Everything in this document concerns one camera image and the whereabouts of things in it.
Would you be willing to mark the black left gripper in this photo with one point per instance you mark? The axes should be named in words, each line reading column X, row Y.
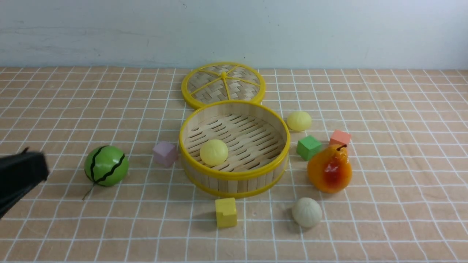
column 19, row 174

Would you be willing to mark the yellow bun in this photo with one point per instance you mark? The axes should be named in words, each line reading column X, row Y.
column 299, row 121
column 214, row 152

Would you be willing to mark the white bun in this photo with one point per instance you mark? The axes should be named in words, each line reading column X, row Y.
column 306, row 212

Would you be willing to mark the woven bamboo steamer lid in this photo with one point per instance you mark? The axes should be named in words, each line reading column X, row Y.
column 220, row 81

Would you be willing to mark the bamboo steamer tray yellow rim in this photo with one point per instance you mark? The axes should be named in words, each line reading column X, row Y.
column 258, row 141

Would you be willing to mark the green toy watermelon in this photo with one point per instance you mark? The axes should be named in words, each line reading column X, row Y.
column 105, row 166

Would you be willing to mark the purple wooden cube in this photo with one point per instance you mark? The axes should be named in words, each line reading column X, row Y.
column 165, row 153

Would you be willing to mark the yellow wooden cube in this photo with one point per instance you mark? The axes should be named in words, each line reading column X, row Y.
column 226, row 213

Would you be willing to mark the green wooden cube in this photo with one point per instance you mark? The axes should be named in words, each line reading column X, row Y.
column 307, row 147

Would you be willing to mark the orange toy pear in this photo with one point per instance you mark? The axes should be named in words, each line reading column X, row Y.
column 330, row 170

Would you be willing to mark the pink wooden cube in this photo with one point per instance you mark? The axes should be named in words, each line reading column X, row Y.
column 340, row 137

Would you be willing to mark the checkered orange tablecloth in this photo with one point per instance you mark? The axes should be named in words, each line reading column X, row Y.
column 406, row 201

